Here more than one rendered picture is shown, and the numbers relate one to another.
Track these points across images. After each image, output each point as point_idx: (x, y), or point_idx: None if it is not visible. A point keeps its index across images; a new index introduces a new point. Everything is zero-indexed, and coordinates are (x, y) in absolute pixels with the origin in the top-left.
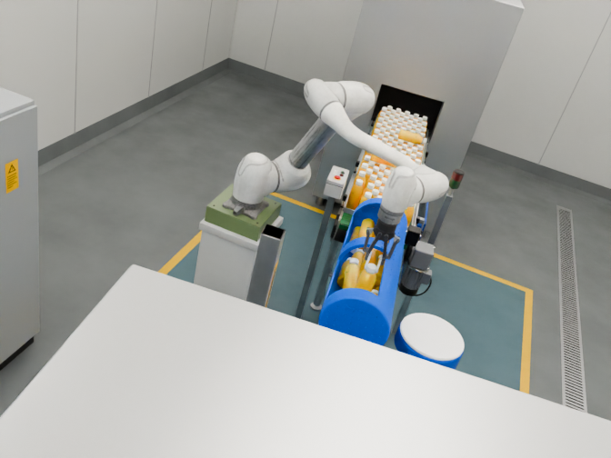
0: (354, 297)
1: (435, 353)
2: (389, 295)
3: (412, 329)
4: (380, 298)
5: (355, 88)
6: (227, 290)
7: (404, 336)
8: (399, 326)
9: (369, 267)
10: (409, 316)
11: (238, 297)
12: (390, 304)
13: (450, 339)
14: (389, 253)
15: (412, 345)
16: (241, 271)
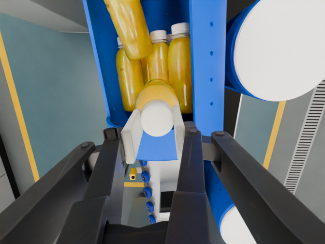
0: (148, 160)
1: (288, 92)
2: (217, 78)
3: (254, 54)
4: (200, 124)
5: None
6: (11, 2)
7: (241, 79)
8: (231, 53)
9: (151, 134)
10: (249, 20)
11: (28, 4)
12: (220, 96)
13: (321, 41)
14: (224, 184)
15: (253, 93)
16: None
